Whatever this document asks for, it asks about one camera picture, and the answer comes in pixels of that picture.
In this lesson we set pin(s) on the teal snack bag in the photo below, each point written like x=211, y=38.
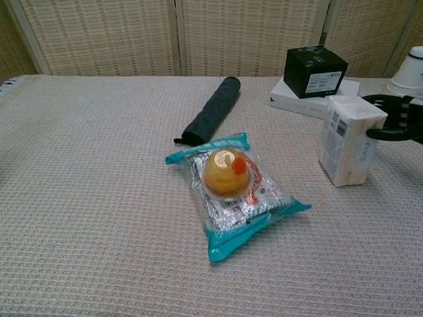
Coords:
x=231, y=228

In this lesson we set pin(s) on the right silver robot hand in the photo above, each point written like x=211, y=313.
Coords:
x=404, y=119

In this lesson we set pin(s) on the white paper cup stack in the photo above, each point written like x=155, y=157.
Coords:
x=408, y=76

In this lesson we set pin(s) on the dark rolled towel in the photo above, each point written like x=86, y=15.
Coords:
x=215, y=109

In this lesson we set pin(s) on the yellow jelly cup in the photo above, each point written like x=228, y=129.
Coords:
x=223, y=175

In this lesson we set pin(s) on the bamboo folding screen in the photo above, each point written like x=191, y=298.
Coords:
x=109, y=36

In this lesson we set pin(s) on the white tissue pack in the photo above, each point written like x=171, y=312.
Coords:
x=343, y=152

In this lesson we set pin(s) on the beige woven tablecloth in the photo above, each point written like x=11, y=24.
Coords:
x=99, y=198

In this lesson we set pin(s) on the black cube box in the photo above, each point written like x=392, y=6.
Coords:
x=300, y=69

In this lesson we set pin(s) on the white flat box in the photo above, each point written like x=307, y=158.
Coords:
x=287, y=99

